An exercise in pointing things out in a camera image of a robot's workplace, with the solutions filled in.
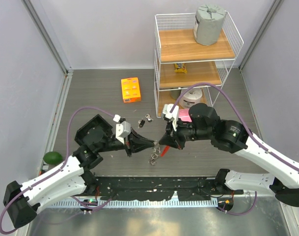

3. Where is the black plastic bin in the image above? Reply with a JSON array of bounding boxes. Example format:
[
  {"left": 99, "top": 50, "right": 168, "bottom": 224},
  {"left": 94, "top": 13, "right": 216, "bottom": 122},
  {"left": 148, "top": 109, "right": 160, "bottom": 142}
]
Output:
[{"left": 75, "top": 114, "right": 113, "bottom": 146}]

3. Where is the grey can on shelf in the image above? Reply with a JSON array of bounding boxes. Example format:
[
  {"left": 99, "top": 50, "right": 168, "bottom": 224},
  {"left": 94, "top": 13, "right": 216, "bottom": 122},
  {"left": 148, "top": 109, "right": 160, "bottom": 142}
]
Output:
[{"left": 170, "top": 89, "right": 182, "bottom": 100}]

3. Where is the white paper roll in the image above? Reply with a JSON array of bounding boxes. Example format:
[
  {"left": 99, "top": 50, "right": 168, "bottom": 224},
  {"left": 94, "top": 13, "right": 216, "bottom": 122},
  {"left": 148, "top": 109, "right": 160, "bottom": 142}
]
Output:
[{"left": 179, "top": 88, "right": 203, "bottom": 109}]

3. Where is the grey wrapped paper roll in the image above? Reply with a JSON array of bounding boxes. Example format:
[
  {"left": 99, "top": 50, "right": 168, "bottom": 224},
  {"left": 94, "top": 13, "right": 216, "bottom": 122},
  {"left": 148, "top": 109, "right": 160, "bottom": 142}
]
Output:
[{"left": 193, "top": 4, "right": 226, "bottom": 46}]

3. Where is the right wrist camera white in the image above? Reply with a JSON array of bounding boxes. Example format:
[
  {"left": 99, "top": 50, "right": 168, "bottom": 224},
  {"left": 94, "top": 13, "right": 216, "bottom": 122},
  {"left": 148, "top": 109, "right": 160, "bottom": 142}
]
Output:
[{"left": 161, "top": 104, "right": 179, "bottom": 131}]

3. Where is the metal keyring holder red grip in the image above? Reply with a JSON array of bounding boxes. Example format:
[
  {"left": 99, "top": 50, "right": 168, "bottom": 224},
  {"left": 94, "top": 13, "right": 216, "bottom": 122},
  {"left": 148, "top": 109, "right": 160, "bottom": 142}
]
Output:
[{"left": 148, "top": 141, "right": 170, "bottom": 166}]

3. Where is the orange cardboard box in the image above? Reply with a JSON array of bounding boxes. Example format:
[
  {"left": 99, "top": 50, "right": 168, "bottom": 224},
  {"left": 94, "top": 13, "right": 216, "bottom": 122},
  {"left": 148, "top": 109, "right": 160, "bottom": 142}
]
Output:
[{"left": 121, "top": 77, "right": 141, "bottom": 103}]

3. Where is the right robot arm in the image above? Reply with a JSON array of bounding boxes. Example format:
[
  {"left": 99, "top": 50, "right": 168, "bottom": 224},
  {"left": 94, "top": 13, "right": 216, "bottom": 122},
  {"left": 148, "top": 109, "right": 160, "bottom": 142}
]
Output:
[{"left": 159, "top": 103, "right": 299, "bottom": 207}]

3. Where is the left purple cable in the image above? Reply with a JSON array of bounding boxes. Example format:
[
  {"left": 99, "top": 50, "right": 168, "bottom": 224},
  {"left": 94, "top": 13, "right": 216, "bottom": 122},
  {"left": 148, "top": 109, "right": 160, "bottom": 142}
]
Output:
[{"left": 0, "top": 107, "right": 115, "bottom": 234}]

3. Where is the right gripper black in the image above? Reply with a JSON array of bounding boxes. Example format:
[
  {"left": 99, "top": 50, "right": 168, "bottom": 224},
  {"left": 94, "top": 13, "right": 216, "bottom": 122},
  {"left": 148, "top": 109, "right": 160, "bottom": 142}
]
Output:
[{"left": 159, "top": 115, "right": 213, "bottom": 149}]

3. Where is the white slotted cable duct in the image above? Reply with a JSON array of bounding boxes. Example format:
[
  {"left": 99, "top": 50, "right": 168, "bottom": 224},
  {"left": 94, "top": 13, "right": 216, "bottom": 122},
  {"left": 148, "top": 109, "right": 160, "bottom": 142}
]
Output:
[{"left": 50, "top": 198, "right": 218, "bottom": 208}]

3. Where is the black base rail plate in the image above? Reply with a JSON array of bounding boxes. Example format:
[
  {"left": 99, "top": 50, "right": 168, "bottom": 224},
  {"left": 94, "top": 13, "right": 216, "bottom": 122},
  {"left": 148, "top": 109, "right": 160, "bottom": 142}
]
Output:
[{"left": 95, "top": 177, "right": 243, "bottom": 202}]

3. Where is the pink open box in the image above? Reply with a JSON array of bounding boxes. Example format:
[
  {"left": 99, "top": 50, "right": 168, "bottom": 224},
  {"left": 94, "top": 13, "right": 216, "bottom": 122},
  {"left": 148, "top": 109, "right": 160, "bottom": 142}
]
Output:
[{"left": 179, "top": 109, "right": 191, "bottom": 122}]

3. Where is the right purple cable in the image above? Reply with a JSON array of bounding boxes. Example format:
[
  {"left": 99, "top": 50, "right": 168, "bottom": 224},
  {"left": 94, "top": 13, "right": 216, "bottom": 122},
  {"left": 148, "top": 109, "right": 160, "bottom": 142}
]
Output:
[{"left": 170, "top": 83, "right": 299, "bottom": 216}]

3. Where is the yellow snack packet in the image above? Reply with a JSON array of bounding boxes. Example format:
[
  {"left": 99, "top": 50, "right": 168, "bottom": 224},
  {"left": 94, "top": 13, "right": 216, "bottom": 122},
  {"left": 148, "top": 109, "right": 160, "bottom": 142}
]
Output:
[{"left": 174, "top": 63, "right": 187, "bottom": 74}]

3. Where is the white wire shelf rack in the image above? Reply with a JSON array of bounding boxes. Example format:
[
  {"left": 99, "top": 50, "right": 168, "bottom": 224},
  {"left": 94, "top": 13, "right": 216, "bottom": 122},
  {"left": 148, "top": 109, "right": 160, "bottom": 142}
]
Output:
[{"left": 154, "top": 12, "right": 244, "bottom": 117}]

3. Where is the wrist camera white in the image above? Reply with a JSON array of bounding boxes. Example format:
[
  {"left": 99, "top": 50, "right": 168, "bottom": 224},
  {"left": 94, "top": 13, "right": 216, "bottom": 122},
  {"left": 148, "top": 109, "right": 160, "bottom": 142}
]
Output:
[
  {"left": 161, "top": 104, "right": 179, "bottom": 131},
  {"left": 113, "top": 114, "right": 131, "bottom": 144}
]

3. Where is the black tag key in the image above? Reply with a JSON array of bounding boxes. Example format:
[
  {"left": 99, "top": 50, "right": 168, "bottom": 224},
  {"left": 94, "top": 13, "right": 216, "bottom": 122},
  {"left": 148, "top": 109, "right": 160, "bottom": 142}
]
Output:
[{"left": 138, "top": 119, "right": 145, "bottom": 128}]

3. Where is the purple cable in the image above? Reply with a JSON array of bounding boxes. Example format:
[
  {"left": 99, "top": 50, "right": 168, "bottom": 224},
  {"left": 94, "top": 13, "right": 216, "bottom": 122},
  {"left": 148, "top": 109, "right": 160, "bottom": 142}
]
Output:
[
  {"left": 0, "top": 107, "right": 115, "bottom": 234},
  {"left": 170, "top": 83, "right": 299, "bottom": 216}
]

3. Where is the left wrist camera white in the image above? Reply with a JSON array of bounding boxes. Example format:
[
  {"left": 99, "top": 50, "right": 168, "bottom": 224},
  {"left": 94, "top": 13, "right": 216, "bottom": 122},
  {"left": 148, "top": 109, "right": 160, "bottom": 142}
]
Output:
[{"left": 113, "top": 114, "right": 131, "bottom": 144}]

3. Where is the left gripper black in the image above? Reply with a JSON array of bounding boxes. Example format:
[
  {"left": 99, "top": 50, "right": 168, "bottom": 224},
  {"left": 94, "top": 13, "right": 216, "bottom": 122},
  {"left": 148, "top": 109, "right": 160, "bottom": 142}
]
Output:
[{"left": 96, "top": 127, "right": 154, "bottom": 156}]

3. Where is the green lime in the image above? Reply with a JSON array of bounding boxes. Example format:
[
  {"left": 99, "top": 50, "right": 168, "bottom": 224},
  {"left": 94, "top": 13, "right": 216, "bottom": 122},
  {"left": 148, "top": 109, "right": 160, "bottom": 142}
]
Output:
[{"left": 43, "top": 151, "right": 63, "bottom": 165}]

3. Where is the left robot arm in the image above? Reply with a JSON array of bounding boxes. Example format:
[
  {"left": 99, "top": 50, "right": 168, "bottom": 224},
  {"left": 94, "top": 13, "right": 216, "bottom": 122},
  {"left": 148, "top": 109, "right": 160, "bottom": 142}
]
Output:
[{"left": 2, "top": 122, "right": 155, "bottom": 229}]

